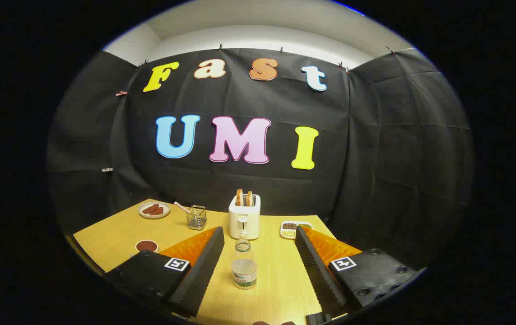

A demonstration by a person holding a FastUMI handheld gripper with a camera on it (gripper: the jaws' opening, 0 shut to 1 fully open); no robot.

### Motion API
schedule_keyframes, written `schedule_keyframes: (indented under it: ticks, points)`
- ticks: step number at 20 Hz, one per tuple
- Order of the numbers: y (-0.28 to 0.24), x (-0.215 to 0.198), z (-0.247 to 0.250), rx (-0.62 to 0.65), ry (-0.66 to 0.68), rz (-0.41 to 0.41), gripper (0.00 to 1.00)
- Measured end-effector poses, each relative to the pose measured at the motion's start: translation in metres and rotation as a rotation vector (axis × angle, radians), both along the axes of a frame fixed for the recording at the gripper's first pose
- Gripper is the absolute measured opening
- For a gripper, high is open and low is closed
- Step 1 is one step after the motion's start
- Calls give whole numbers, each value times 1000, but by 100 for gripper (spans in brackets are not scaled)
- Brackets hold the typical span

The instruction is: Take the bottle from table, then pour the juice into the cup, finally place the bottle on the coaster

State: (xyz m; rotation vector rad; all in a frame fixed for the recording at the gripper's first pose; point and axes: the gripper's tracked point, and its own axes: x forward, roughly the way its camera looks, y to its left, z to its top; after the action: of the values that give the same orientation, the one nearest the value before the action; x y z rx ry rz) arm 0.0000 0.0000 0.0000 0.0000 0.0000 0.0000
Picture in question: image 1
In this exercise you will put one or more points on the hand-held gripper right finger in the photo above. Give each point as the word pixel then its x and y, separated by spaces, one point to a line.
pixel 316 266

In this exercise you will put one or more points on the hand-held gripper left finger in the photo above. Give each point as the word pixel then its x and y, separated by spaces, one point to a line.
pixel 203 271

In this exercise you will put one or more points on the clear plastic juice bottle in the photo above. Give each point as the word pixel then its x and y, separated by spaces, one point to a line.
pixel 244 268

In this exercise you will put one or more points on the beige cup with red inside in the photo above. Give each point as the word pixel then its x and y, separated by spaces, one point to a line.
pixel 146 245

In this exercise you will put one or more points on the wooden table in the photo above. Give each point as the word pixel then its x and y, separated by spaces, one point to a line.
pixel 276 280

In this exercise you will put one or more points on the white divided condiment dish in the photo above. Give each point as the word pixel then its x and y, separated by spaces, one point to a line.
pixel 290 229

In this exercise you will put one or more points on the white toaster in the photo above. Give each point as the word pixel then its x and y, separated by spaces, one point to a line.
pixel 244 223

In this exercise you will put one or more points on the pink striped straw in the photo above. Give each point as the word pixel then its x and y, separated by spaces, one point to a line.
pixel 181 206

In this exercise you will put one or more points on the red sausage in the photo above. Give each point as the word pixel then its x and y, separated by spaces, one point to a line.
pixel 150 208
pixel 157 211

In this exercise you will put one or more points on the small white plate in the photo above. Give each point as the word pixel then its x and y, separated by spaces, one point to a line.
pixel 146 214

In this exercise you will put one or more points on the toast slice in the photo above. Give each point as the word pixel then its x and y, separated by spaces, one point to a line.
pixel 239 197
pixel 249 198

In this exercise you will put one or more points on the black backdrop cloth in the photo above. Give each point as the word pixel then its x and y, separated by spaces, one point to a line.
pixel 375 158

